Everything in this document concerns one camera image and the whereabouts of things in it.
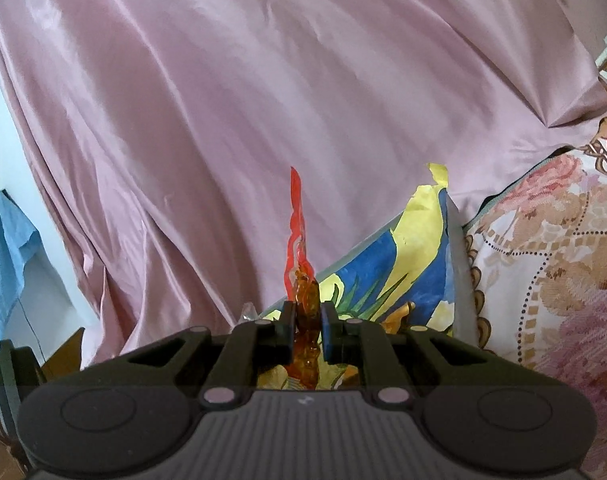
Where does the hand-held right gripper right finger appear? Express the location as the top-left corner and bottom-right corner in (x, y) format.
(321, 302), (527, 411)

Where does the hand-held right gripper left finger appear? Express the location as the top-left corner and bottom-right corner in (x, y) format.
(83, 301), (296, 411)

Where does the red clear snack packet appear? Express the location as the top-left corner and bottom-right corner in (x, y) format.
(282, 165), (322, 391)

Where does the blue cloth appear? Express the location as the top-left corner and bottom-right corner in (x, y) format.
(0, 187), (42, 392)

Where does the grey tray box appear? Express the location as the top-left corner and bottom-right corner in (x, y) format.
(243, 162), (479, 391)

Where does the wooden headboard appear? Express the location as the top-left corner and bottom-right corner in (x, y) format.
(40, 327), (87, 382)

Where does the pink satin curtain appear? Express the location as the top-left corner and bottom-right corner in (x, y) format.
(0, 0), (607, 377)

